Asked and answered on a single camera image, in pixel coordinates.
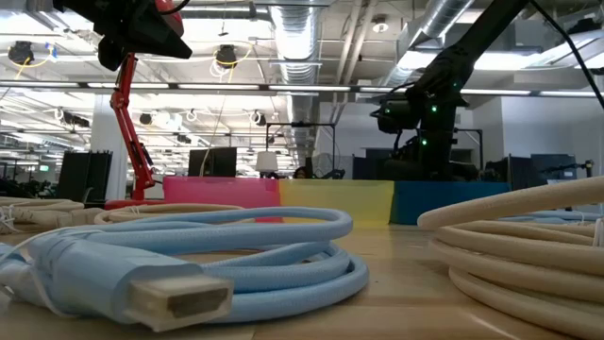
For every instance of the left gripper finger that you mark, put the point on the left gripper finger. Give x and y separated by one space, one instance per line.
160 42
111 54

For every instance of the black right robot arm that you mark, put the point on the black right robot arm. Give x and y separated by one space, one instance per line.
472 42

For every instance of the red desk lamp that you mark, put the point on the red desk lamp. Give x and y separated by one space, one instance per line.
123 108

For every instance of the blue plastic bin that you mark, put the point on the blue plastic bin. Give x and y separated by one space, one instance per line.
448 198

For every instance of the black ceiling device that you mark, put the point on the black ceiling device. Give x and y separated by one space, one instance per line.
226 54
21 51

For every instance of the black partition panels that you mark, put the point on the black partition panels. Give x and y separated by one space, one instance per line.
365 169

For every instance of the yellow plastic bin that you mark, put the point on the yellow plastic bin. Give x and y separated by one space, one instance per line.
335 198

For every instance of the dark blue monitor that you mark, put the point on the dark blue monitor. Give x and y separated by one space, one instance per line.
554 165

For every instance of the round ceiling fixture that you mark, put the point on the round ceiling fixture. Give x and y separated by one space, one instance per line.
380 26

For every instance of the person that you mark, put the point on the person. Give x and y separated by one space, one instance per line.
300 173

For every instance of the long ceiling light strip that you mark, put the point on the long ceiling light strip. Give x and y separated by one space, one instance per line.
307 88

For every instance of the white lampshade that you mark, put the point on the white lampshade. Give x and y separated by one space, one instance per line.
267 162

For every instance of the pink-red plastic bin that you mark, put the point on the pink-red plastic bin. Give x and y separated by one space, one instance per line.
222 191

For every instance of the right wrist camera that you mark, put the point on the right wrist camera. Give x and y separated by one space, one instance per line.
396 118

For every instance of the silver ribbed ventilation duct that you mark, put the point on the silver ribbed ventilation duct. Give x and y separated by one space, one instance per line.
295 42
441 16

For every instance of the black metal frame stand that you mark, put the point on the black metal frame stand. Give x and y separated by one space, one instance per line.
302 124

